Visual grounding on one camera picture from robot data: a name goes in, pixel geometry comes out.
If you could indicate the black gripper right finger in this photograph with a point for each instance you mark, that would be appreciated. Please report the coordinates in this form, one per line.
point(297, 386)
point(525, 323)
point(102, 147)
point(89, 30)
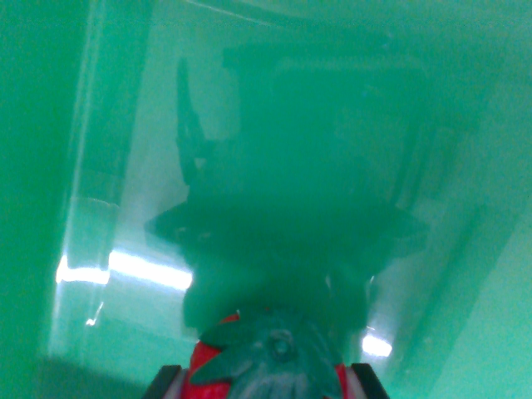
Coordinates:
point(365, 382)

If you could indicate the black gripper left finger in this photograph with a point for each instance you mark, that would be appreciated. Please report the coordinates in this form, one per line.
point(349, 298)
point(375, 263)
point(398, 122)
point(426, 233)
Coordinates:
point(168, 384)

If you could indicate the red toy strawberry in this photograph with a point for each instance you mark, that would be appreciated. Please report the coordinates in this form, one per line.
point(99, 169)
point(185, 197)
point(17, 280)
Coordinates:
point(270, 365)

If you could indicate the green plastic bin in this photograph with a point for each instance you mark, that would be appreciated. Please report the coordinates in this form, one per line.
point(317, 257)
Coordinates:
point(332, 145)

